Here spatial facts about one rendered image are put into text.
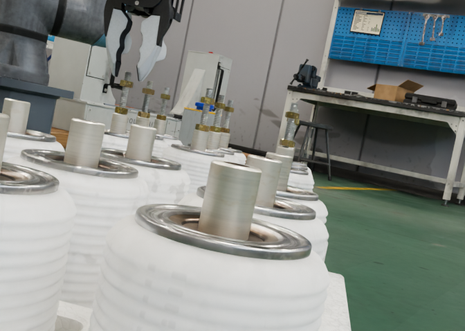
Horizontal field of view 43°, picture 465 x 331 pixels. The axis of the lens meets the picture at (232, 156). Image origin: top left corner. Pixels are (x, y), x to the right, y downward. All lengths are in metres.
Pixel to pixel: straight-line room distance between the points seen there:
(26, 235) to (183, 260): 0.07
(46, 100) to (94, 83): 2.27
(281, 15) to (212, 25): 0.89
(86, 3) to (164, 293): 1.06
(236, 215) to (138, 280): 0.05
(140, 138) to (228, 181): 0.26
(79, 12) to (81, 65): 2.23
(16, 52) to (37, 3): 0.10
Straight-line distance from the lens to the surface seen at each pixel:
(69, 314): 0.34
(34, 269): 0.27
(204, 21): 7.04
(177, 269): 0.21
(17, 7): 1.22
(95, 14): 1.24
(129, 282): 0.22
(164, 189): 0.47
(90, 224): 0.36
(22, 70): 1.20
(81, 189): 0.35
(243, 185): 0.24
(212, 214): 0.24
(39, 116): 1.22
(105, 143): 0.80
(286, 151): 0.79
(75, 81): 3.47
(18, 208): 0.25
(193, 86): 4.46
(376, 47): 5.91
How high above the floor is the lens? 0.30
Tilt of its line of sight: 3 degrees down
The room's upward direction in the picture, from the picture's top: 11 degrees clockwise
